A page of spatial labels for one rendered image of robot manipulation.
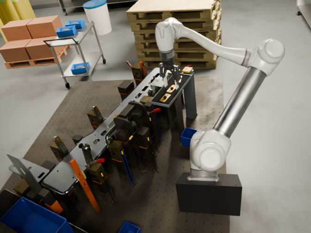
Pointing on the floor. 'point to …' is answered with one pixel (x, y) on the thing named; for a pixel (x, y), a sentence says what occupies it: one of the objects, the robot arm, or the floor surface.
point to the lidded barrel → (98, 15)
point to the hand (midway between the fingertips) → (171, 83)
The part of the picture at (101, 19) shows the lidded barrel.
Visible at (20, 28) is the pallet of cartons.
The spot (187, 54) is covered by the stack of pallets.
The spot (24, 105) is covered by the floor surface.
